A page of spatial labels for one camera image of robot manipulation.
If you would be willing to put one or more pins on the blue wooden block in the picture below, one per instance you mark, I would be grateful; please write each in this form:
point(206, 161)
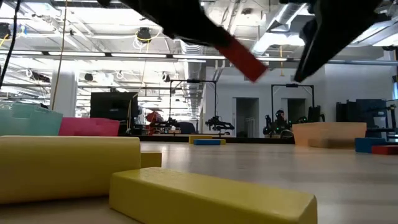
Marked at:
point(206, 142)
point(367, 144)

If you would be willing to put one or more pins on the red plastic bin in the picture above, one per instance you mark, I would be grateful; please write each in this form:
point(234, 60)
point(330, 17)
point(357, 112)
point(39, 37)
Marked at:
point(90, 127)

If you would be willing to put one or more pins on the black frame stand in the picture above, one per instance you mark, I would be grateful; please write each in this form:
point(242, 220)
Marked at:
point(292, 85)
point(192, 81)

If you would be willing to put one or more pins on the black background robot arm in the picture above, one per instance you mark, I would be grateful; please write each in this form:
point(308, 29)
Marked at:
point(217, 124)

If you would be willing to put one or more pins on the red wooden block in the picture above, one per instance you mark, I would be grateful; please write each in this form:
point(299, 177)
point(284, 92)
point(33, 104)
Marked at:
point(242, 59)
point(385, 150)

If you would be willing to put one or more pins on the yellow wooden cylinder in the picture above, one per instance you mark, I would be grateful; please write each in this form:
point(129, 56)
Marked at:
point(68, 168)

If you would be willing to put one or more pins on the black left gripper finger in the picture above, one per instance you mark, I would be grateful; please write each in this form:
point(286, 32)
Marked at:
point(180, 21)

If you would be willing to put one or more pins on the white tube light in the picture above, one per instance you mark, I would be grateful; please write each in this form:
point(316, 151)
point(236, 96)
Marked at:
point(138, 55)
point(273, 59)
point(77, 54)
point(199, 57)

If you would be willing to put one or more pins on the green plastic bin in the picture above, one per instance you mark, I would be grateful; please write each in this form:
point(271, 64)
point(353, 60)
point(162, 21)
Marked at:
point(31, 121)

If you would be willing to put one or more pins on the white building column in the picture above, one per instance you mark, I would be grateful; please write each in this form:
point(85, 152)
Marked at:
point(66, 90)

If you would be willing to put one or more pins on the orange plastic bin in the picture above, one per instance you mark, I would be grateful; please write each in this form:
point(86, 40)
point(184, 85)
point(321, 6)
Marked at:
point(329, 133)

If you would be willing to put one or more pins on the red background object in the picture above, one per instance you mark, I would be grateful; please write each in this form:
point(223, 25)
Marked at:
point(154, 117)

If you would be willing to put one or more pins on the yellow wooden block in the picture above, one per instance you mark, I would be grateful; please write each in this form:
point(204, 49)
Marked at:
point(151, 159)
point(223, 141)
point(199, 137)
point(202, 199)

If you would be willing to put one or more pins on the black rectangular screen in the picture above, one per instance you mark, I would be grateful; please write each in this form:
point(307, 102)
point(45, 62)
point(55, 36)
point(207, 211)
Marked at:
point(113, 105)

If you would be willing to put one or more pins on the dark blue black cabinet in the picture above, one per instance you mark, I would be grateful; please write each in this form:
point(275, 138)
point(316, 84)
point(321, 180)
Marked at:
point(363, 115)

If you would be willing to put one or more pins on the black round overhead camera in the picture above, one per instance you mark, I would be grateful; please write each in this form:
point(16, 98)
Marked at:
point(144, 35)

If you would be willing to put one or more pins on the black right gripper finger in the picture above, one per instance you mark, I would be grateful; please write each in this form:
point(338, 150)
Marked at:
point(329, 37)

